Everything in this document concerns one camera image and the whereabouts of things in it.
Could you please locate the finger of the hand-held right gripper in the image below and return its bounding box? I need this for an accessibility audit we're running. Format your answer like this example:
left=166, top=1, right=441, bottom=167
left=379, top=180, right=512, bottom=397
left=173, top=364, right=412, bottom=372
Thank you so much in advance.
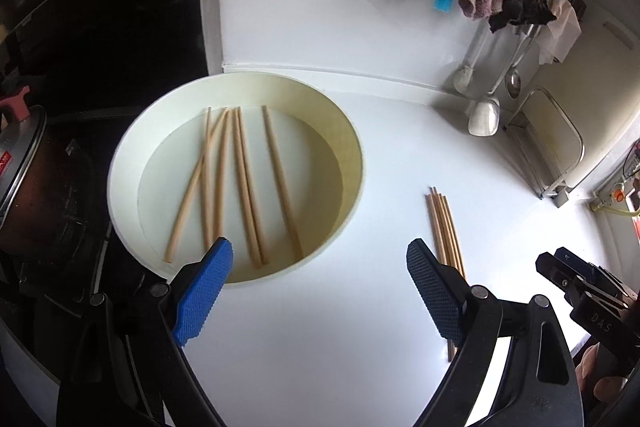
left=555, top=248, right=628, bottom=295
left=536, top=253, right=586, bottom=303

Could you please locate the gas valve with orange knob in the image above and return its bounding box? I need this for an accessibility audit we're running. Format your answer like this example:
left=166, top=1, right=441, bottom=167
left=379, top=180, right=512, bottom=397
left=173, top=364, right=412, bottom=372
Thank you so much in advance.
left=590, top=187, right=630, bottom=214

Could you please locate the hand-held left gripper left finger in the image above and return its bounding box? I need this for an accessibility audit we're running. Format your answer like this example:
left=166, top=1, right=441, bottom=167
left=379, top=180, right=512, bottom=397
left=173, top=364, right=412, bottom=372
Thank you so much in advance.
left=57, top=237, right=234, bottom=427

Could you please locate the metal ladle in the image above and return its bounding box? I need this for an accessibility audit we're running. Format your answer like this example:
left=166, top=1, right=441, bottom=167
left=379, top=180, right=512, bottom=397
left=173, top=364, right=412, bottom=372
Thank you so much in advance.
left=505, top=34, right=533, bottom=98

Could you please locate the metal spatula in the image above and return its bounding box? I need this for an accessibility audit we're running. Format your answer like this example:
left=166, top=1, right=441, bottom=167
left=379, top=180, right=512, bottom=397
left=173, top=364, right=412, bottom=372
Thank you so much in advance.
left=467, top=32, right=531, bottom=136

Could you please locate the white round basin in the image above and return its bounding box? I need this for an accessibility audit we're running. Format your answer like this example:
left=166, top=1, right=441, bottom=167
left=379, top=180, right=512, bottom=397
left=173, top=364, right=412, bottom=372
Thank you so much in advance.
left=107, top=72, right=365, bottom=290

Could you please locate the metal board rack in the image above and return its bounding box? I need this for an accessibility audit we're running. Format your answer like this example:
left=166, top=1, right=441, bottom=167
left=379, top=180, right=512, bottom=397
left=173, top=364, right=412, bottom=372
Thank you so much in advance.
left=507, top=88, right=586, bottom=208

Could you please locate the yellow hose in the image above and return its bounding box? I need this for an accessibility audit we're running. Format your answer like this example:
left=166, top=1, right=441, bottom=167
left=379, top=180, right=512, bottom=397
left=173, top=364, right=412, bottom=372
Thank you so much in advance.
left=595, top=202, right=640, bottom=219

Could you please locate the black gas stove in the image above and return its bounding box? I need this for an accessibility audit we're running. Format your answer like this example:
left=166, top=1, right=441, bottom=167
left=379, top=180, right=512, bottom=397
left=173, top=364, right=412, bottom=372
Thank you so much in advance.
left=0, top=107, right=171, bottom=343

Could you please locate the white dish brush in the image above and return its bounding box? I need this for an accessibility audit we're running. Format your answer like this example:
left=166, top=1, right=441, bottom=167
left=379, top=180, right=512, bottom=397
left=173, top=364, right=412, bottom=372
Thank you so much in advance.
left=452, top=24, right=488, bottom=95

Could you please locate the bundle of wooden chopsticks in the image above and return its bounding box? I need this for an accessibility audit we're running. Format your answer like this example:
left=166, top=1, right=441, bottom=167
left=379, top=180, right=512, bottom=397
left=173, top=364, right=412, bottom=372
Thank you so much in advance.
left=426, top=187, right=468, bottom=363

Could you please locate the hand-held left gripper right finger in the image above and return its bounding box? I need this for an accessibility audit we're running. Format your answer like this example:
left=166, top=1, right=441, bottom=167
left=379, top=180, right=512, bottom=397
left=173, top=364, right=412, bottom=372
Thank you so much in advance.
left=406, top=238, right=583, bottom=427

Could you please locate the pile of wooden chopsticks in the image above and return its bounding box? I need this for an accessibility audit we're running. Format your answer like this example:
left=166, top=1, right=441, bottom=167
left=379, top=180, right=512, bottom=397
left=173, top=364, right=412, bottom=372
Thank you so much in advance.
left=165, top=106, right=305, bottom=269

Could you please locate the white cloth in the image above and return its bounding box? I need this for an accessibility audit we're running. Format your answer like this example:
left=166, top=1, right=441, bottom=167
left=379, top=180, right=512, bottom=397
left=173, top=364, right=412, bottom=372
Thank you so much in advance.
left=537, top=0, right=582, bottom=66

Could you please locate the dark cloth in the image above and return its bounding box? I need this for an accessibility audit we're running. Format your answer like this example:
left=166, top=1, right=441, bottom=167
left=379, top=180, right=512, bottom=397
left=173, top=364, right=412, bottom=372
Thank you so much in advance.
left=487, top=0, right=558, bottom=32

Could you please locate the dark cooking pot with lid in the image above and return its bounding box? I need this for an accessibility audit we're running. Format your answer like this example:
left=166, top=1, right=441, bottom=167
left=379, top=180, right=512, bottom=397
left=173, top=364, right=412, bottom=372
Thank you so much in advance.
left=0, top=86, right=108, bottom=260

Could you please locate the person's right hand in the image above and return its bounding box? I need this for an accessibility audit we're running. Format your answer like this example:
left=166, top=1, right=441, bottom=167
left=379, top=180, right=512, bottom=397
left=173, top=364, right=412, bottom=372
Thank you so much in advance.
left=575, top=342, right=628, bottom=403

